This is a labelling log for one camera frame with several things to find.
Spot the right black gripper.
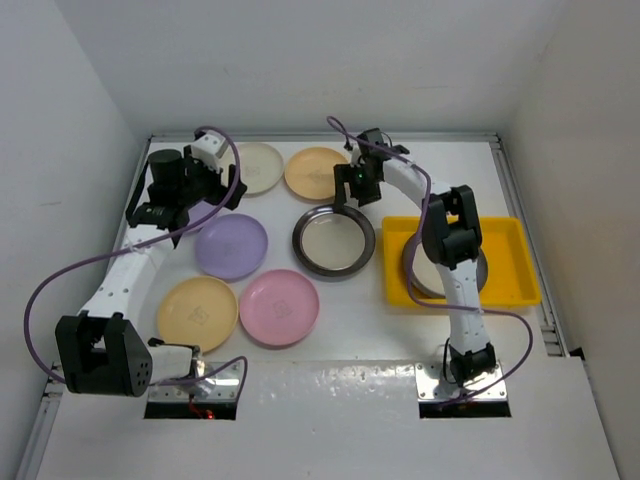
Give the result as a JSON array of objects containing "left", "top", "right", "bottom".
[{"left": 336, "top": 163, "right": 383, "bottom": 209}]

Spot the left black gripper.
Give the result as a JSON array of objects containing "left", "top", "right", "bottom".
[{"left": 175, "top": 145, "right": 245, "bottom": 210}]

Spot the orange plastic plate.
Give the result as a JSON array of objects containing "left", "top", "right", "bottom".
[
  {"left": 284, "top": 147, "right": 349, "bottom": 201},
  {"left": 156, "top": 276, "right": 239, "bottom": 353}
]

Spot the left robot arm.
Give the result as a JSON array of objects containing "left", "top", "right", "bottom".
[{"left": 55, "top": 132, "right": 247, "bottom": 397}]

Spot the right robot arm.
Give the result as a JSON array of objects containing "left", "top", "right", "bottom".
[{"left": 334, "top": 129, "right": 496, "bottom": 386}]

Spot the yellow plastic bin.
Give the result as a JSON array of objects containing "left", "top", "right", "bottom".
[{"left": 382, "top": 216, "right": 541, "bottom": 309}]

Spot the far purple plastic plate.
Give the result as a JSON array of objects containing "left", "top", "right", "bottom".
[{"left": 185, "top": 201, "right": 218, "bottom": 235}]

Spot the purple plastic plate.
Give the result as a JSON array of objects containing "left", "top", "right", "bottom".
[
  {"left": 195, "top": 214, "right": 269, "bottom": 281},
  {"left": 185, "top": 201, "right": 218, "bottom": 235}
]

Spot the near purple plastic plate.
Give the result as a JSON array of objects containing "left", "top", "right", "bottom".
[{"left": 195, "top": 214, "right": 269, "bottom": 281}]

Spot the cream plastic plate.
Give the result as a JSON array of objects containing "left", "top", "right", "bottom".
[{"left": 237, "top": 142, "right": 284, "bottom": 196}]

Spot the pink plastic plate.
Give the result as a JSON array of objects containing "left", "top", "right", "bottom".
[{"left": 239, "top": 269, "right": 320, "bottom": 348}]

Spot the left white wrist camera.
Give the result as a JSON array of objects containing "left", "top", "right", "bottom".
[{"left": 190, "top": 129, "right": 228, "bottom": 171}]

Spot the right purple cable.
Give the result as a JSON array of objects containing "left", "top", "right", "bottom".
[{"left": 326, "top": 116, "right": 534, "bottom": 409}]

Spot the purple cable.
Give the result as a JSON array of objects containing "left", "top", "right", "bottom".
[
  {"left": 24, "top": 124, "right": 249, "bottom": 396},
  {"left": 326, "top": 116, "right": 534, "bottom": 409}
]

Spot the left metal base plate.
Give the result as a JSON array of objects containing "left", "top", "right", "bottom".
[{"left": 147, "top": 360, "right": 245, "bottom": 404}]

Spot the metal base plate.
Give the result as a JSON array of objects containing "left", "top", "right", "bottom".
[
  {"left": 414, "top": 361, "right": 508, "bottom": 404},
  {"left": 147, "top": 360, "right": 245, "bottom": 404}
]

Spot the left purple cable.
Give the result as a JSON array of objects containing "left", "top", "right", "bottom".
[{"left": 24, "top": 124, "right": 249, "bottom": 396}]

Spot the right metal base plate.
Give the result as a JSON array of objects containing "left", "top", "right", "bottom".
[{"left": 414, "top": 361, "right": 508, "bottom": 404}]

